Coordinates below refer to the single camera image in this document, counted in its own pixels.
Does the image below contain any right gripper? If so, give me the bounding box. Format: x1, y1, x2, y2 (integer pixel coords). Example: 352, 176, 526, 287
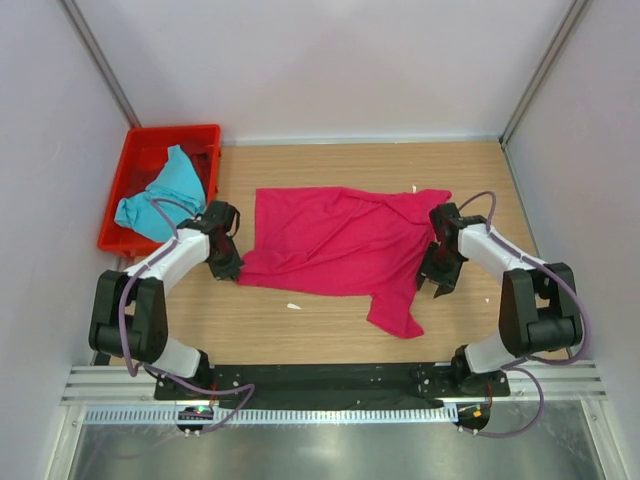
415, 242, 465, 297

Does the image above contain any pink t-shirt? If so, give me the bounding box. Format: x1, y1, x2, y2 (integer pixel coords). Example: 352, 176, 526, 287
238, 187, 452, 339

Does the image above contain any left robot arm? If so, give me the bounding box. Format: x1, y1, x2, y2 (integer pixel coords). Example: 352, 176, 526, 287
88, 199, 244, 400

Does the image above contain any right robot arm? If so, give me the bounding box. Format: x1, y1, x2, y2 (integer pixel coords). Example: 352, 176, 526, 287
416, 203, 586, 396

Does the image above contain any turquoise t-shirt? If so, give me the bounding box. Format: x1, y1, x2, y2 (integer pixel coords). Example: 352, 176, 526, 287
114, 145, 206, 243

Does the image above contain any red plastic bin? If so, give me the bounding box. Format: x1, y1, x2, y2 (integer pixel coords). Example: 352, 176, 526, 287
97, 124, 221, 257

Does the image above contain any right round black connector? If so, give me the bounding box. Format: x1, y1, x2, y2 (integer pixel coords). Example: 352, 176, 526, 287
454, 403, 491, 436

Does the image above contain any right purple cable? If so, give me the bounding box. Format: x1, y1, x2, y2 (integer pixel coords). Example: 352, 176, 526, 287
457, 191, 594, 437

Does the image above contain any purple cable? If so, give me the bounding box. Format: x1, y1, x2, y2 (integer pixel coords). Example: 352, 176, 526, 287
118, 197, 256, 434
457, 191, 594, 437

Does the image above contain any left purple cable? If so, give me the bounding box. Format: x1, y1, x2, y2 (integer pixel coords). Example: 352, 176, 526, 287
118, 197, 256, 434

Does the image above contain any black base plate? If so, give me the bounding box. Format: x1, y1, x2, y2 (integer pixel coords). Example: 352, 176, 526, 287
153, 360, 511, 410

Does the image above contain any aluminium front rail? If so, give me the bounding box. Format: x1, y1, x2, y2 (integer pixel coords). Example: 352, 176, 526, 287
62, 361, 606, 410

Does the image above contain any white slotted cable duct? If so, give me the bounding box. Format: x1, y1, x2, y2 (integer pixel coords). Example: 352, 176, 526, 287
84, 404, 458, 426

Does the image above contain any right aluminium corner post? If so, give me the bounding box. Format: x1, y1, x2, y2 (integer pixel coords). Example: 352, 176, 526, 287
499, 0, 592, 150

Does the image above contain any aluminium corner post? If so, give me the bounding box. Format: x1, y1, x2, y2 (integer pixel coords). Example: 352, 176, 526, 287
499, 0, 592, 150
59, 0, 142, 128

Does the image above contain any left aluminium corner post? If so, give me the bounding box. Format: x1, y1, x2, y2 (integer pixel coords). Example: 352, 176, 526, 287
59, 0, 142, 128

